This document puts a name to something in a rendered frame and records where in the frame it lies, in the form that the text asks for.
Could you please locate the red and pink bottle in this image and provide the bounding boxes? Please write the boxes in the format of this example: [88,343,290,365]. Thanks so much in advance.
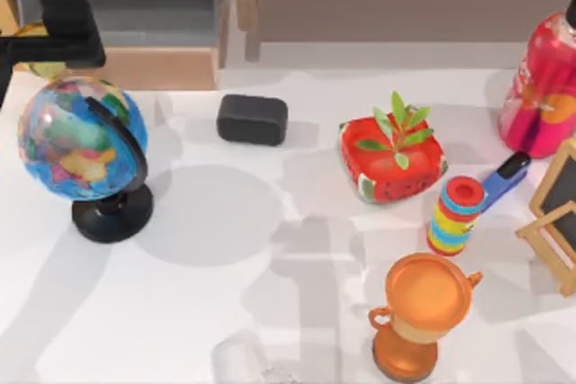
[496,0,576,161]

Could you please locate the wooden framed blackboard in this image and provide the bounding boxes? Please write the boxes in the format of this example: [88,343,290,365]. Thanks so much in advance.
[515,138,576,298]

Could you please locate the wooden open shelf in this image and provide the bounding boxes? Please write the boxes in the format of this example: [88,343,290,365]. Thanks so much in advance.
[235,0,576,64]

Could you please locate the blue and black stapler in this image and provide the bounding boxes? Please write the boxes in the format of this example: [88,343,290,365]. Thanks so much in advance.
[478,150,533,215]

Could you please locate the orange trophy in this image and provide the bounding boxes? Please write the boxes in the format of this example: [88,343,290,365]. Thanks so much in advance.
[367,252,484,379]

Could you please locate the world globe on black stand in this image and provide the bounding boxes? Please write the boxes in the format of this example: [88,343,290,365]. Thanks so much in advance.
[17,75,155,245]

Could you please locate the pale wooden drawer front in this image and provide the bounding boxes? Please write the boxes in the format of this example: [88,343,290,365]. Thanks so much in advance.
[65,45,222,92]

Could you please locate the stack of coloured rings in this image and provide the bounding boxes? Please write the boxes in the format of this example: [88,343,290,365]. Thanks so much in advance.
[426,174,490,257]

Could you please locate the red watermelon plant pot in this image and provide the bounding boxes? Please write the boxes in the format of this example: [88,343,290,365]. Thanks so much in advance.
[337,90,449,206]

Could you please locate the yellow green fruit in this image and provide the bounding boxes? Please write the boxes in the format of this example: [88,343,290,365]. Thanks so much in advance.
[13,22,69,80]

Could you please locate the black speaker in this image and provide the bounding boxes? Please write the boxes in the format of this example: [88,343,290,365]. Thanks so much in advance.
[215,94,290,148]

